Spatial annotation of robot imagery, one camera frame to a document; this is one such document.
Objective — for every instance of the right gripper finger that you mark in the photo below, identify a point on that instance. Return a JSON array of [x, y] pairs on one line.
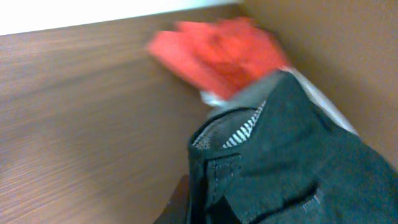
[[177, 209]]

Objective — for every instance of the black shorts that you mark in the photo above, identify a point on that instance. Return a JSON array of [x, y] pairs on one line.
[[276, 157]]

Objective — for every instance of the white shirt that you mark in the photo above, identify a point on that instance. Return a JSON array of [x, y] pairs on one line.
[[317, 99]]

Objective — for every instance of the red shirt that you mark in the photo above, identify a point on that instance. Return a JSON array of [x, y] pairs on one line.
[[221, 57]]

